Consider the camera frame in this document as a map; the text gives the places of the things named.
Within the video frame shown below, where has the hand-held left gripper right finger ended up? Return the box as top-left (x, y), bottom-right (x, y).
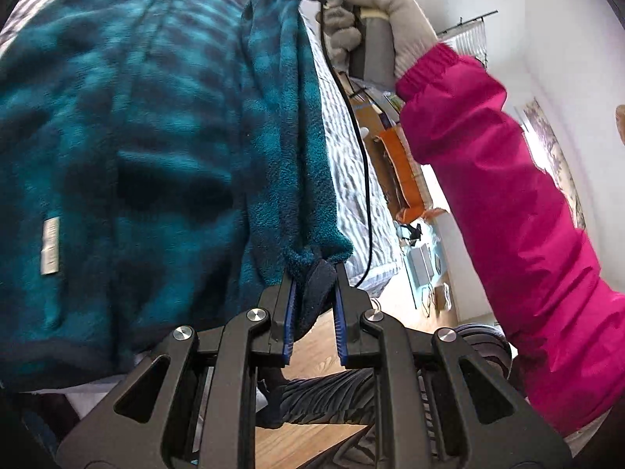
top-left (333, 263), bottom-right (572, 469)

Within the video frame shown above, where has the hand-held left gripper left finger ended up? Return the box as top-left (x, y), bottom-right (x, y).
top-left (56, 269), bottom-right (295, 469)

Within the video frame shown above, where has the teal plaid fleece jacket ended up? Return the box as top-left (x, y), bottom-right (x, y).
top-left (0, 0), bottom-right (355, 394)

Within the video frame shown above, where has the black metal clothes rack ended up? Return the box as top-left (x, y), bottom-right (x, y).
top-left (437, 10), bottom-right (499, 66)

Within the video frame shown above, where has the person's right hand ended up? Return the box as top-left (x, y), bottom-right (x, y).
top-left (315, 0), bottom-right (440, 79)

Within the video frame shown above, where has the striped hanging towel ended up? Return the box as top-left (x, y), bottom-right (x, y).
top-left (446, 22), bottom-right (489, 59)

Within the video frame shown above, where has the orange stool with white cushion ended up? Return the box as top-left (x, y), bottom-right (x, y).
top-left (373, 124), bottom-right (435, 223)

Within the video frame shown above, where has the grey white striped quilt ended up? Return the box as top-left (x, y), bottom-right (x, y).
top-left (0, 0), bottom-right (406, 294)

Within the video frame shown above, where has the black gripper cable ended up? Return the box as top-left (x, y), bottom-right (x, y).
top-left (317, 0), bottom-right (374, 289)

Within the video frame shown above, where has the wall hanging with tree print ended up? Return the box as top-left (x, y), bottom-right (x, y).
top-left (518, 98), bottom-right (587, 230)

